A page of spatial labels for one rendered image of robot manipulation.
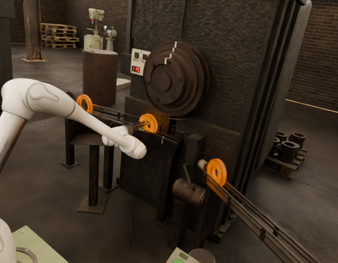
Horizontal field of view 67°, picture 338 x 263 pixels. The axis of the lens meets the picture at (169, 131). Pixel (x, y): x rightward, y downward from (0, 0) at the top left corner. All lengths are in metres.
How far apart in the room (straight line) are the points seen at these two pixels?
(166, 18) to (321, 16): 5.98
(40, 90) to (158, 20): 1.04
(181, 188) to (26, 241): 0.86
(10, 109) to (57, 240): 1.06
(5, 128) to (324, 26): 7.08
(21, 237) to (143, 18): 1.53
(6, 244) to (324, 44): 7.23
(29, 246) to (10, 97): 0.67
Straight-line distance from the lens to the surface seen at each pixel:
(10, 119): 1.28
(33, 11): 8.45
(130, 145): 1.48
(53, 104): 1.17
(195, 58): 1.56
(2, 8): 3.86
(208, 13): 1.71
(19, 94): 1.27
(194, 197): 1.61
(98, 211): 2.19
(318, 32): 7.51
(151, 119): 1.82
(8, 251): 1.20
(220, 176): 1.42
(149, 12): 1.96
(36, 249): 1.39
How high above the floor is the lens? 1.43
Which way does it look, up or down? 22 degrees down
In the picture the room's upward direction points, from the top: 8 degrees clockwise
